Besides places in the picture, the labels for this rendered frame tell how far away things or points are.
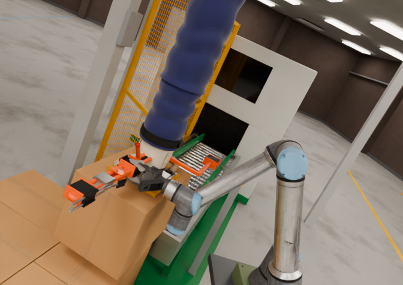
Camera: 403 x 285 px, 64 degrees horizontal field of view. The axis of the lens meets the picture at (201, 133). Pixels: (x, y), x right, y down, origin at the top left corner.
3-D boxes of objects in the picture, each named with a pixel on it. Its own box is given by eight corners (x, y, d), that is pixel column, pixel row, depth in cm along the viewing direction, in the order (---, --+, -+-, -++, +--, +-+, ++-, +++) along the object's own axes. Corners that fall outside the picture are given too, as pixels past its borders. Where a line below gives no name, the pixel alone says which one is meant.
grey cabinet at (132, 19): (126, 45, 291) (138, 12, 282) (132, 47, 290) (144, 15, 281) (114, 43, 272) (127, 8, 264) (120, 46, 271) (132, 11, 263)
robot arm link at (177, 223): (186, 227, 156) (196, 206, 152) (181, 241, 145) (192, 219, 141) (168, 218, 156) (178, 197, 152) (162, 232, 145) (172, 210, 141)
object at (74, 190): (77, 188, 123) (81, 177, 121) (93, 198, 121) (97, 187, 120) (62, 196, 115) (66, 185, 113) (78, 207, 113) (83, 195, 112)
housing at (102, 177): (99, 179, 135) (102, 170, 133) (113, 188, 133) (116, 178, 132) (89, 185, 128) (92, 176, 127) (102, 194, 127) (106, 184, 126)
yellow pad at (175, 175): (165, 168, 192) (168, 161, 191) (179, 176, 191) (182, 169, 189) (137, 188, 161) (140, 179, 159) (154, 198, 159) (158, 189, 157)
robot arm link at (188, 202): (192, 220, 140) (201, 201, 137) (167, 206, 143) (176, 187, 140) (198, 211, 149) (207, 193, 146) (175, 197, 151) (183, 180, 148)
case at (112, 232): (118, 195, 220) (138, 144, 208) (168, 225, 212) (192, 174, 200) (52, 236, 164) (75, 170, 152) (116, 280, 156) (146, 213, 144)
